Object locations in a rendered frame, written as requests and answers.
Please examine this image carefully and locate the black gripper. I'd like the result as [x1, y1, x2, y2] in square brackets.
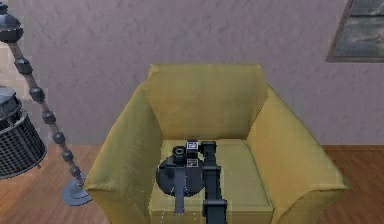
[171, 145, 188, 214]

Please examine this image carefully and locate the black phonograph record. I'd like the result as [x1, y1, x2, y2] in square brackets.
[155, 155, 206, 198]

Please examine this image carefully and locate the black mesh lamp shade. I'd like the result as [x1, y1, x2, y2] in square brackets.
[0, 85, 48, 180]

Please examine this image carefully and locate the yellow armchair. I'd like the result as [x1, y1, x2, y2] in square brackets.
[83, 63, 350, 224]

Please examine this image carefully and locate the brown framed wall picture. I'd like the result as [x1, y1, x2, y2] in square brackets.
[325, 0, 384, 64]

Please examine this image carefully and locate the black jointed floor lamp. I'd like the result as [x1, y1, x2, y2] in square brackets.
[0, 2, 93, 207]

